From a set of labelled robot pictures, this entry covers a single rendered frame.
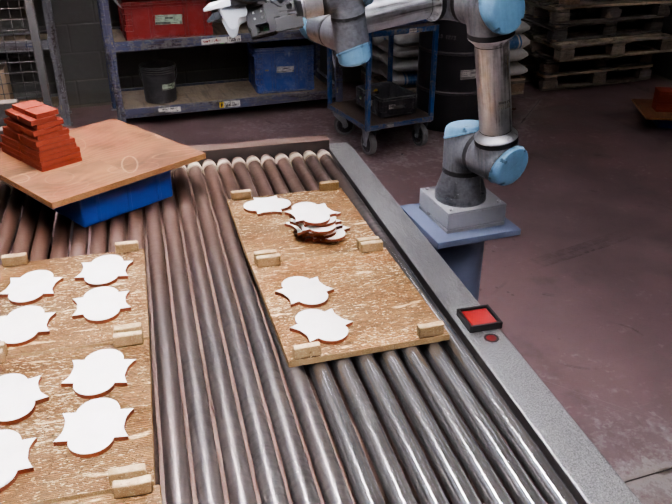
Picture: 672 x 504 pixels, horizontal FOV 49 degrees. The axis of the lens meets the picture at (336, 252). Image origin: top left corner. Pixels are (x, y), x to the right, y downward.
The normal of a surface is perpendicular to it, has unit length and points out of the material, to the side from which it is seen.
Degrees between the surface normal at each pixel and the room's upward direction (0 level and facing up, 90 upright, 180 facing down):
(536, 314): 0
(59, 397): 0
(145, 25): 90
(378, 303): 0
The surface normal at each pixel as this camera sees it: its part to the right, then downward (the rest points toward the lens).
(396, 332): 0.00, -0.88
